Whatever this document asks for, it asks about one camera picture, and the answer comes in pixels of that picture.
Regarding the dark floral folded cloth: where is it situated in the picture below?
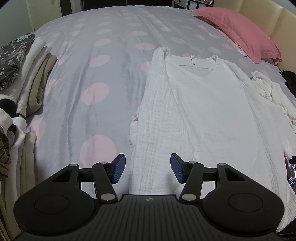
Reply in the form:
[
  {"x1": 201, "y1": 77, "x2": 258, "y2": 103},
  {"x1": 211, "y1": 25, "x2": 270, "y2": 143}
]
[{"x1": 0, "y1": 32, "x2": 36, "y2": 91}]

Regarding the white bedside shelf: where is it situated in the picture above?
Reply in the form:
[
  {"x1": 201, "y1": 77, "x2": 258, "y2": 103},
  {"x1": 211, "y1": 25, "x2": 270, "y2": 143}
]
[{"x1": 173, "y1": 0, "x2": 217, "y2": 11}]

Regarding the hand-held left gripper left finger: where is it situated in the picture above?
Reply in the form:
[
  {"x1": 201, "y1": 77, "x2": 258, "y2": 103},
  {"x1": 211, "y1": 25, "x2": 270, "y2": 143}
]
[{"x1": 46, "y1": 153, "x2": 126, "y2": 204}]

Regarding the cream folded cloth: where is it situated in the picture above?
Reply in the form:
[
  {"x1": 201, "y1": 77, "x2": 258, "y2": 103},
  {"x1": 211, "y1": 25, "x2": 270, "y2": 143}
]
[{"x1": 0, "y1": 132, "x2": 38, "y2": 235}]

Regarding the brown striped garment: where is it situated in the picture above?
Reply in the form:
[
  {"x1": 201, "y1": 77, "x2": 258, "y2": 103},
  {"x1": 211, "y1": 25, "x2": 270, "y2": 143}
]
[{"x1": 0, "y1": 133, "x2": 12, "y2": 181}]

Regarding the colourful printed box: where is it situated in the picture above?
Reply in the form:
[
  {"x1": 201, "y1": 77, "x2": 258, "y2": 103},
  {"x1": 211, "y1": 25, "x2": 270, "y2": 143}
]
[{"x1": 284, "y1": 155, "x2": 296, "y2": 187}]

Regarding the bed with polka-dot sheet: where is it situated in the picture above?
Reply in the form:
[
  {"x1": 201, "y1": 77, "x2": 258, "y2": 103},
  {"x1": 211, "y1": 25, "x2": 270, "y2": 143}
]
[{"x1": 23, "y1": 5, "x2": 296, "y2": 201}]

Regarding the white gauze garment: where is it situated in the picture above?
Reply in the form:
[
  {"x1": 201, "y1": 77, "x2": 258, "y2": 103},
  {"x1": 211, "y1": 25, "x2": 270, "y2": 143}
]
[{"x1": 129, "y1": 46, "x2": 296, "y2": 232}]

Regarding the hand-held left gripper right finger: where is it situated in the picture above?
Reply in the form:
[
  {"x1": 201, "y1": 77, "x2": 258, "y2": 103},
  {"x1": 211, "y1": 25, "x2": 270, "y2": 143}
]
[{"x1": 170, "y1": 153, "x2": 251, "y2": 204}]

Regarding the white folded sweatshirt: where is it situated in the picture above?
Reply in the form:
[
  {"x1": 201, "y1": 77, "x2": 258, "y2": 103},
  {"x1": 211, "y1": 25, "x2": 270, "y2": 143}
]
[{"x1": 0, "y1": 37, "x2": 50, "y2": 118}]

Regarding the pink pillow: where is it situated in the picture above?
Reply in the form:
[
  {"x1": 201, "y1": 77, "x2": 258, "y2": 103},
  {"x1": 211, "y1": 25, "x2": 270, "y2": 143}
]
[{"x1": 193, "y1": 7, "x2": 283, "y2": 66}]

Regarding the black and white garment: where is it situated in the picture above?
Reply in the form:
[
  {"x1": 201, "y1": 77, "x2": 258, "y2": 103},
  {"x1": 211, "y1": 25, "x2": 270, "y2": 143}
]
[{"x1": 0, "y1": 98, "x2": 28, "y2": 149}]

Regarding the cream padded headboard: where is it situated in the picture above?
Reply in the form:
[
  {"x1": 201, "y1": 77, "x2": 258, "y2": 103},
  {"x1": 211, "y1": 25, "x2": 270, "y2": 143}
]
[{"x1": 238, "y1": 0, "x2": 296, "y2": 73}]

